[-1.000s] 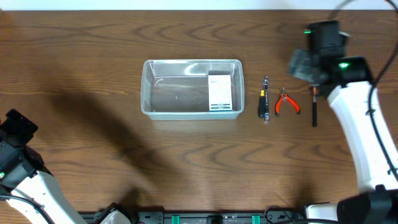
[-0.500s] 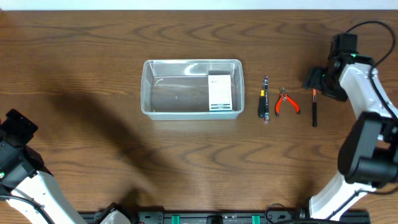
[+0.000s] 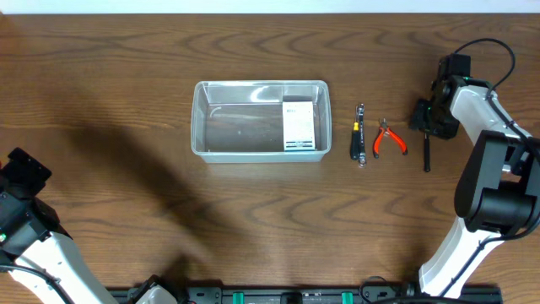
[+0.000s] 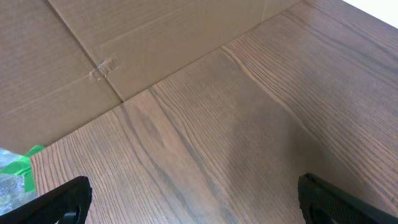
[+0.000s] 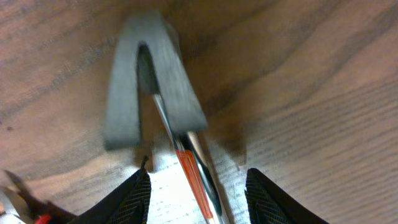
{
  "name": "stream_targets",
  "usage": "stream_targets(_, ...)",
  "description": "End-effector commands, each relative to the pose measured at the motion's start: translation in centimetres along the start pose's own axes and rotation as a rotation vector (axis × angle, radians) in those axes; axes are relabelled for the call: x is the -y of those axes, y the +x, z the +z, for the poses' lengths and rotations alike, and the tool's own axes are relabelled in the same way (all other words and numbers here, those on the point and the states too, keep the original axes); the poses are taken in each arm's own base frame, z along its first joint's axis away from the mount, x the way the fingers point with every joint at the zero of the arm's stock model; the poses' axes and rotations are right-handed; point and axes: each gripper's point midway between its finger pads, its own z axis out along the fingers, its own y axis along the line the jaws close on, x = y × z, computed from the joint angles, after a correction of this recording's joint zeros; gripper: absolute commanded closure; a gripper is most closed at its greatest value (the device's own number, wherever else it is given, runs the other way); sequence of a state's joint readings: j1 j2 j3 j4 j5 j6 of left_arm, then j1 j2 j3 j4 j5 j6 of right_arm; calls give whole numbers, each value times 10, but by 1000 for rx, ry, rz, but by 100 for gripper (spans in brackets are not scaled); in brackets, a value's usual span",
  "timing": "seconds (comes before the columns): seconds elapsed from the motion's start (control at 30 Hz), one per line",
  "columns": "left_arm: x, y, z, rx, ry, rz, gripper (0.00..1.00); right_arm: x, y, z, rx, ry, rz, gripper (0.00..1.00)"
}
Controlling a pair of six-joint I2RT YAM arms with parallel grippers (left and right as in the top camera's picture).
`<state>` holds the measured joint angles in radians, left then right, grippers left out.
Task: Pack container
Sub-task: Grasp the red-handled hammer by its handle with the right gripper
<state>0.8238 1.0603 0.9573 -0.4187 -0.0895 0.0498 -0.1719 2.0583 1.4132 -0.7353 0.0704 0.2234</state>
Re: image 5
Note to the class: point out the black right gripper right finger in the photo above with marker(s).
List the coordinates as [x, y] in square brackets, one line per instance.
[269, 204]

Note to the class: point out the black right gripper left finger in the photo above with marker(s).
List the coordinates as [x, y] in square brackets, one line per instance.
[128, 203]

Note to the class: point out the red handled pliers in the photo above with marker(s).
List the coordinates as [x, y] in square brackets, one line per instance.
[42, 212]

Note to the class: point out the small hammer black handle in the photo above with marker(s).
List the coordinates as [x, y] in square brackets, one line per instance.
[148, 60]

